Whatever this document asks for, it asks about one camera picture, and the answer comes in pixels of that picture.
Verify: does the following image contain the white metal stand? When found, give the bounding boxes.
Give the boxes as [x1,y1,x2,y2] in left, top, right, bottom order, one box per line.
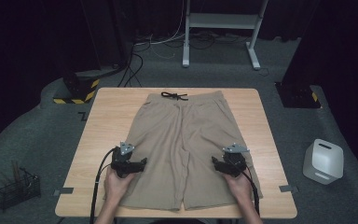
[182,0,270,71]

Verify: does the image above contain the beige shorts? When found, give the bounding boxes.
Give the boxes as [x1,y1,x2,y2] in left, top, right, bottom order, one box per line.
[119,90,264,212]

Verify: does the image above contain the white floor cable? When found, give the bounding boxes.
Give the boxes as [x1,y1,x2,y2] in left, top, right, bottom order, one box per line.
[133,0,188,61]

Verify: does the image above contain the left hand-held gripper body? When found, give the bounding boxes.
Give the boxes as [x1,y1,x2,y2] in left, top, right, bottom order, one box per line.
[110,141,138,179]

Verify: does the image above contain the person's right hand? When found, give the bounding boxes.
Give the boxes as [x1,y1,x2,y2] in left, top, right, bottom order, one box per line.
[223,172,254,203]

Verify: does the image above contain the black floor cables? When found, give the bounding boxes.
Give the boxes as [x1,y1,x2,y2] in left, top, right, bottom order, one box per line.
[117,31,251,89]

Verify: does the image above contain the black stand base yellow mark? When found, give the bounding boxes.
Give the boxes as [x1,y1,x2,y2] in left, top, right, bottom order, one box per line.
[274,81,323,109]

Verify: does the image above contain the white box appliance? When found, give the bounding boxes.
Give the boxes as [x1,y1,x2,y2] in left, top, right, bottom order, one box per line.
[302,138,345,186]

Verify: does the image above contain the grey tape piece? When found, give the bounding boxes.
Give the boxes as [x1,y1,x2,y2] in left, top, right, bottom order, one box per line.
[52,187,75,197]
[278,184,299,193]

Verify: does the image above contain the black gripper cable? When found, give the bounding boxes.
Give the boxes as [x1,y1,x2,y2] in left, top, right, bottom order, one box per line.
[229,157,261,217]
[89,147,119,224]

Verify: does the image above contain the person's left hand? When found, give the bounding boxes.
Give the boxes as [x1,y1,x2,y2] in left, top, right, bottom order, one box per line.
[103,169,136,203]

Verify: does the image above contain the black wire basket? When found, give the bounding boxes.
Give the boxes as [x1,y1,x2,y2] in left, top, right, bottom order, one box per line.
[0,167,42,212]

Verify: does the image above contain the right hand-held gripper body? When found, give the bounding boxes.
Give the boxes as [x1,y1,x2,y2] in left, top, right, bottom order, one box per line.
[222,142,251,178]

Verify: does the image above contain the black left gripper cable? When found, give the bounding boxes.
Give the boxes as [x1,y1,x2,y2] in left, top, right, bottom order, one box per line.
[89,147,119,224]

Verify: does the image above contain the yellow black striped stand base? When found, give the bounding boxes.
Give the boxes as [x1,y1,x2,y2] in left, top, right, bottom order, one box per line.
[52,72,102,105]

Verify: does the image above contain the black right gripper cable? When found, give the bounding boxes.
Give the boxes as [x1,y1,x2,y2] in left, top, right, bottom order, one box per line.
[229,157,261,217]

